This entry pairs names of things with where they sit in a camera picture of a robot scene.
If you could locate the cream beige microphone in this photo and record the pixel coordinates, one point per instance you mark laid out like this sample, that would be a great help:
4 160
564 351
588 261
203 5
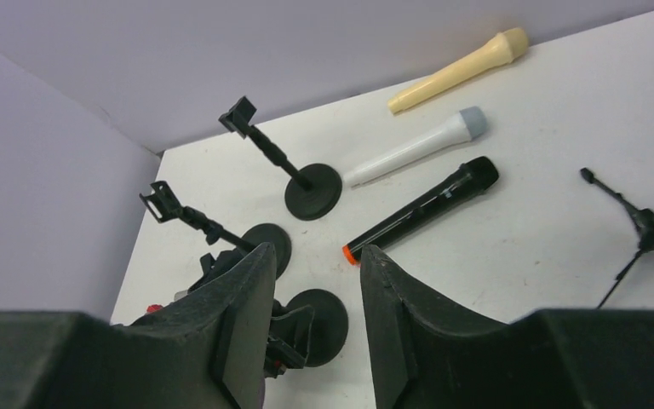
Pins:
503 49

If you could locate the white microphone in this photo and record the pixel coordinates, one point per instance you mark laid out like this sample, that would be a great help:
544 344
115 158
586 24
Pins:
466 126

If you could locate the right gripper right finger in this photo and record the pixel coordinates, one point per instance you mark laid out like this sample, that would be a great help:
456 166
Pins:
428 351

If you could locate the black round-base stand white mic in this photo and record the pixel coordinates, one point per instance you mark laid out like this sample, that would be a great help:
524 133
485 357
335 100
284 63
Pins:
164 206

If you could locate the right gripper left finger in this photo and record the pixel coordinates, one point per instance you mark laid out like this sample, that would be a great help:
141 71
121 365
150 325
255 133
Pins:
206 350

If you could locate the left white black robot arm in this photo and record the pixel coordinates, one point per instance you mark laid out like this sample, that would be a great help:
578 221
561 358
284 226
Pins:
215 267

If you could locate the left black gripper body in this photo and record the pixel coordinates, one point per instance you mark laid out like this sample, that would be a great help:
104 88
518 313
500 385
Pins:
288 340

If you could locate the black microphone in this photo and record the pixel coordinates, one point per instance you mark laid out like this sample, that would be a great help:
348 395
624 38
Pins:
470 180

